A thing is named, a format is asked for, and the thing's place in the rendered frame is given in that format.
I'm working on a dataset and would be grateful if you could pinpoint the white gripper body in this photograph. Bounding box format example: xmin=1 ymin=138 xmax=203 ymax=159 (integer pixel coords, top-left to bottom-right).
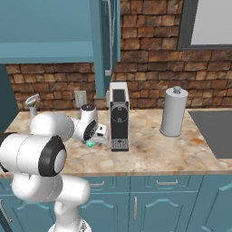
xmin=90 ymin=130 xmax=111 ymax=146

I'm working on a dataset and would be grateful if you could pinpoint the teal mug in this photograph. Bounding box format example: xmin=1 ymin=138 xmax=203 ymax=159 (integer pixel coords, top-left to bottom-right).
xmin=85 ymin=140 xmax=100 ymax=149

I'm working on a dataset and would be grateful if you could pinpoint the teal base cabinet door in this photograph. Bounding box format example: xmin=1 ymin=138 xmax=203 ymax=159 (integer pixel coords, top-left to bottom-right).
xmin=186 ymin=174 xmax=232 ymax=232
xmin=0 ymin=178 xmax=59 ymax=232
xmin=129 ymin=190 xmax=195 ymax=232
xmin=79 ymin=192 xmax=131 ymax=232

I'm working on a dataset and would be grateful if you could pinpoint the teal open cabinet door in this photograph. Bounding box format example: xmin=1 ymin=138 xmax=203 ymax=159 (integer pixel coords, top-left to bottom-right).
xmin=90 ymin=0 xmax=122 ymax=101

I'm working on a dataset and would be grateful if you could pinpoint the teal tall cabinet panel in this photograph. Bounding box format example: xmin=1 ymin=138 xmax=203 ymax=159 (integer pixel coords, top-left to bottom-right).
xmin=0 ymin=63 xmax=20 ymax=134

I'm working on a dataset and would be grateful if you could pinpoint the grey sink basin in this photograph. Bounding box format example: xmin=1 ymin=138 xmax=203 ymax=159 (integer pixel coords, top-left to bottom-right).
xmin=187 ymin=110 xmax=232 ymax=160

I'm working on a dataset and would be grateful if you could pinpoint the black and white coffee machine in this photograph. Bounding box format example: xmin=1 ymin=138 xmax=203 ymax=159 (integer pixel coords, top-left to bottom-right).
xmin=108 ymin=82 xmax=131 ymax=153

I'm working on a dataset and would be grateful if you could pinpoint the teal drawer front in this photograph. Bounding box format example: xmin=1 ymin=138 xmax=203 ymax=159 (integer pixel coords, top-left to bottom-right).
xmin=144 ymin=174 xmax=192 ymax=192
xmin=85 ymin=176 xmax=116 ymax=193

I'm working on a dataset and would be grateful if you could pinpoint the grey spout-shaped object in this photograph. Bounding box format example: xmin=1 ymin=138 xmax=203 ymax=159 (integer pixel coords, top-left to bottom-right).
xmin=24 ymin=93 xmax=41 ymax=120

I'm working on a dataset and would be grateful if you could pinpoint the grey framed window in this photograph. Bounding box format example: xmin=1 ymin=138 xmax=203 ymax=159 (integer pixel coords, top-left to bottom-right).
xmin=176 ymin=0 xmax=232 ymax=52

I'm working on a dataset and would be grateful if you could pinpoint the silver drawer handle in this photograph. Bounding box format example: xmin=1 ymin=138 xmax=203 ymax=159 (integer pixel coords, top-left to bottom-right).
xmin=155 ymin=179 xmax=179 ymax=187
xmin=89 ymin=180 xmax=106 ymax=188

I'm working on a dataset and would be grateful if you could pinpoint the white wall outlet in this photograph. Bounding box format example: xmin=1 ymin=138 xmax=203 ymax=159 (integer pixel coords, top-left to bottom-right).
xmin=74 ymin=90 xmax=89 ymax=109

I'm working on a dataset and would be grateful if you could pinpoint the silver base cabinet handle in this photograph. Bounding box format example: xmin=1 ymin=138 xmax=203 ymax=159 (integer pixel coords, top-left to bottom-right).
xmin=0 ymin=198 xmax=14 ymax=232
xmin=132 ymin=196 xmax=139 ymax=221

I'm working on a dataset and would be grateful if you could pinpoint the silver cabinet door handle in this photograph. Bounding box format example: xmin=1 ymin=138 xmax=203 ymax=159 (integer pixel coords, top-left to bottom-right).
xmin=101 ymin=0 xmax=114 ymax=77

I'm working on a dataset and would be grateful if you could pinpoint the teal open wall cabinet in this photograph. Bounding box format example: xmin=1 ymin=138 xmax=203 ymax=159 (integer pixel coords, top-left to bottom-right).
xmin=0 ymin=0 xmax=95 ymax=65

